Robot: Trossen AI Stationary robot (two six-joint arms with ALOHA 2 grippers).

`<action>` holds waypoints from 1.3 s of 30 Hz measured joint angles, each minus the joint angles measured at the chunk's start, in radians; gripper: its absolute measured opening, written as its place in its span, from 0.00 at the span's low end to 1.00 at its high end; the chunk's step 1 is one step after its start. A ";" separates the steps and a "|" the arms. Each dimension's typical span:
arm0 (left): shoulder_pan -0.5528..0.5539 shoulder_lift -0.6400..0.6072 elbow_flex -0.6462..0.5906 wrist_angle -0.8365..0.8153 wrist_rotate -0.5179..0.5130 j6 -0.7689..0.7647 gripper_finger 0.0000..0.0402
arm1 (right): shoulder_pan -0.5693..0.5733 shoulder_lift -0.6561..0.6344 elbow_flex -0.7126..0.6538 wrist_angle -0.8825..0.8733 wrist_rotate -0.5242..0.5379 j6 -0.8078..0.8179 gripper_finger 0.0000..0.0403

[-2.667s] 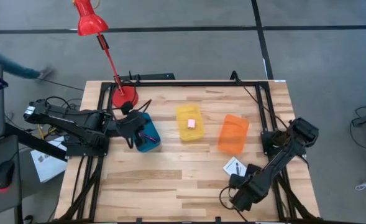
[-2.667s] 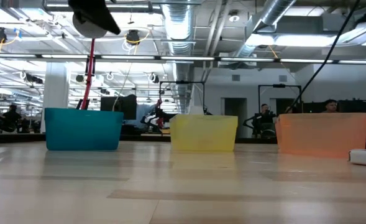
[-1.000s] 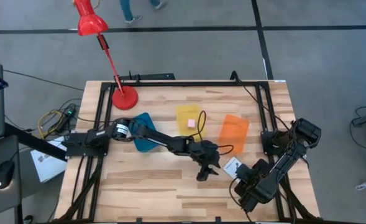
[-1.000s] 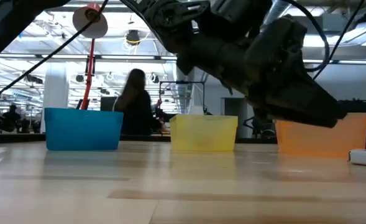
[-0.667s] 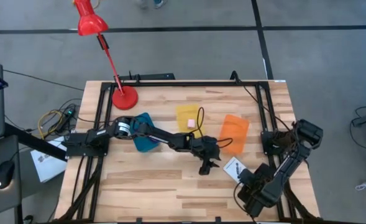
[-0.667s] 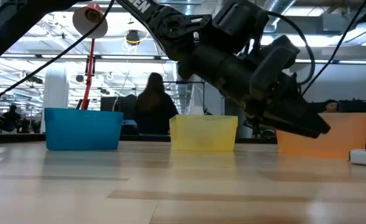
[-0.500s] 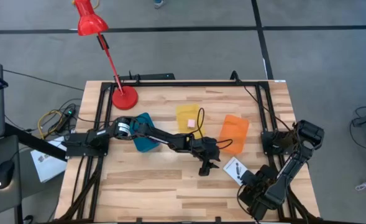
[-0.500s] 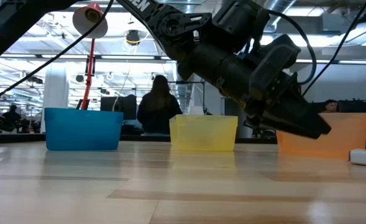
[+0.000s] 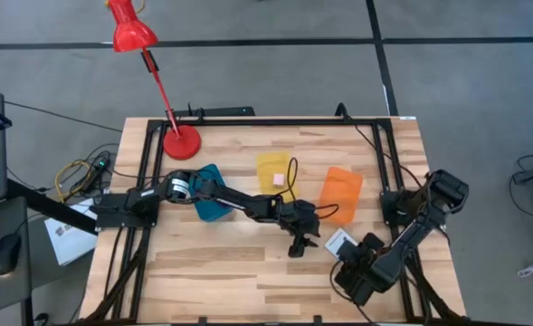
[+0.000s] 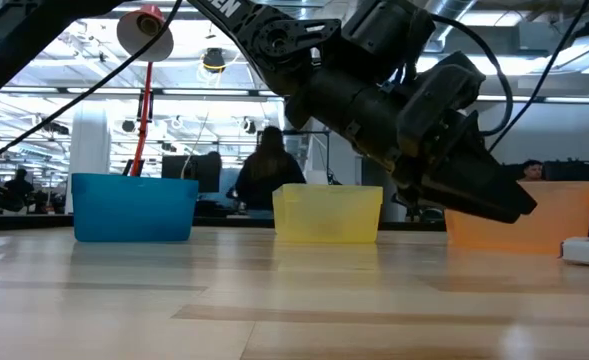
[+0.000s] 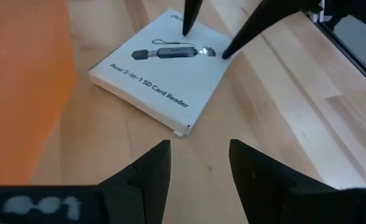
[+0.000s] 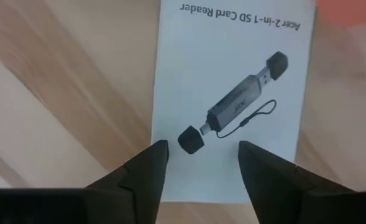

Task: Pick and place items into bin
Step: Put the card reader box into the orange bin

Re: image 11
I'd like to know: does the white card reader box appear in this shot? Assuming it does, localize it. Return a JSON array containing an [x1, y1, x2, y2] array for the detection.
[[88, 8, 237, 138]]

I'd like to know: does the orange flat object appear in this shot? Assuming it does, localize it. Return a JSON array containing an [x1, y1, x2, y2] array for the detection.
[[0, 0, 77, 186]]

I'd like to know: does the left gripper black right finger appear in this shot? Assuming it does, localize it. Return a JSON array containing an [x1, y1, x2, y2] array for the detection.
[[229, 139, 366, 224]]

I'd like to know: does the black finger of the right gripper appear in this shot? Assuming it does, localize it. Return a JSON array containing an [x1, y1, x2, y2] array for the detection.
[[222, 0, 323, 60], [182, 0, 204, 37]]

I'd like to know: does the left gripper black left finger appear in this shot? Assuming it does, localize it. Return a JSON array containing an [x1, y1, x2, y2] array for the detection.
[[96, 139, 172, 224]]

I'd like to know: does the black aluminium table frame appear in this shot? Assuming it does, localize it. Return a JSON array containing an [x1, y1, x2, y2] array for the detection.
[[306, 0, 366, 93]]

